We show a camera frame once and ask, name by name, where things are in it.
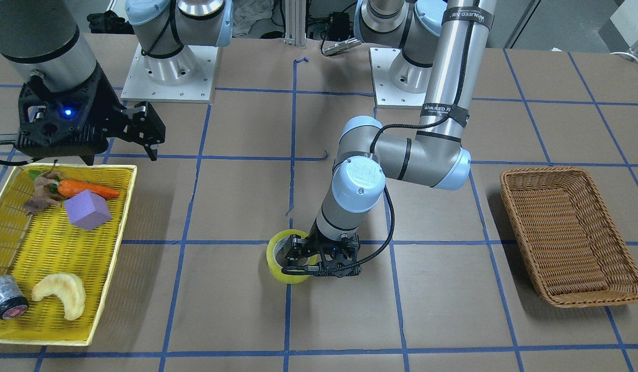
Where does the purple foam cube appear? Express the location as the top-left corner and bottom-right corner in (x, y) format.
(64, 190), (113, 231)

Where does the yellow plastic basket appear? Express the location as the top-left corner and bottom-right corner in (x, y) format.
(0, 163), (137, 346)

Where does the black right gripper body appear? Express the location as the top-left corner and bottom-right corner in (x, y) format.
(17, 67), (127, 165)

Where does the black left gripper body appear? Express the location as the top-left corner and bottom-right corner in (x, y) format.
(307, 232), (361, 277)

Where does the brown wicker basket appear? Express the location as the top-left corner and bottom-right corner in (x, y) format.
(499, 166), (638, 308)

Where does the brown toy root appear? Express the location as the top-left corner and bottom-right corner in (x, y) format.
(23, 160), (63, 216)

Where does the green toy leaf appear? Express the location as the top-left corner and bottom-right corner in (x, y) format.
(27, 169), (60, 194)

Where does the croissant shaped bread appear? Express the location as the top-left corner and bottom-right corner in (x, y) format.
(31, 273), (86, 321)

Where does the aluminium frame post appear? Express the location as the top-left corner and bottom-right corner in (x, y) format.
(284, 0), (307, 49)

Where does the orange toy carrot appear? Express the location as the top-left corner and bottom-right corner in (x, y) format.
(57, 179), (120, 199)

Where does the small black-capped bottle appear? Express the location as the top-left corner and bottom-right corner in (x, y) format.
(0, 275), (29, 320)

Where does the yellow clear tape roll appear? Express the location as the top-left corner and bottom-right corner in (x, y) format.
(266, 229), (318, 285)

